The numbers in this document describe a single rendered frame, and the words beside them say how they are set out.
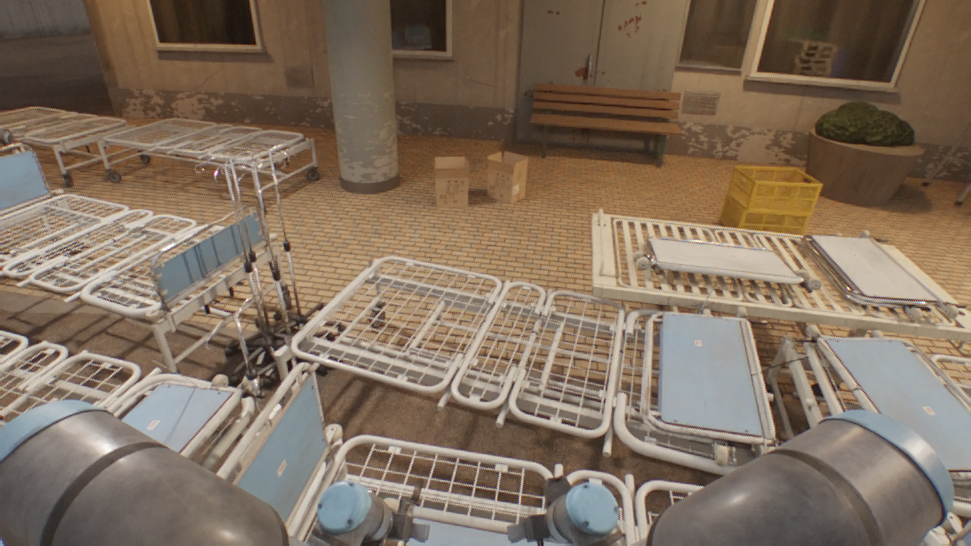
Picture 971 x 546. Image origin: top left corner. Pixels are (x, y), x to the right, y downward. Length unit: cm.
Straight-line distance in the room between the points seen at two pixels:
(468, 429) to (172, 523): 210
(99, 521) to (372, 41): 444
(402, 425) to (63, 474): 210
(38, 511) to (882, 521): 64
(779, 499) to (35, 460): 59
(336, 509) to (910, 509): 82
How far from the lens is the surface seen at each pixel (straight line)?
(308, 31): 735
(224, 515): 48
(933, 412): 250
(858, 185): 629
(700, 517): 48
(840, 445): 53
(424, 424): 252
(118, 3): 910
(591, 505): 100
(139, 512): 47
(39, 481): 52
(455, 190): 458
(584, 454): 246
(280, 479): 156
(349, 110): 481
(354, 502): 100
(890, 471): 54
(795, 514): 47
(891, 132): 647
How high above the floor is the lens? 189
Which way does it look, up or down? 28 degrees down
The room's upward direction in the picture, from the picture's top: 2 degrees clockwise
